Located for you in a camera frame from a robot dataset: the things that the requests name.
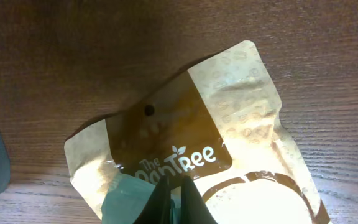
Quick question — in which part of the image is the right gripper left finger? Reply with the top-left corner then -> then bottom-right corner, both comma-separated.
134,176 -> 171,224

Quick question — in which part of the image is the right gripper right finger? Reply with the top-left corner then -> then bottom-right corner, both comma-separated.
180,176 -> 217,224

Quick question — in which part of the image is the light blue tissue pack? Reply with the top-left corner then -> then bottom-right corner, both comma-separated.
100,172 -> 183,224

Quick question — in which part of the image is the beige Pantree pouch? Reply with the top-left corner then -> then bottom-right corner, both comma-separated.
64,40 -> 331,223

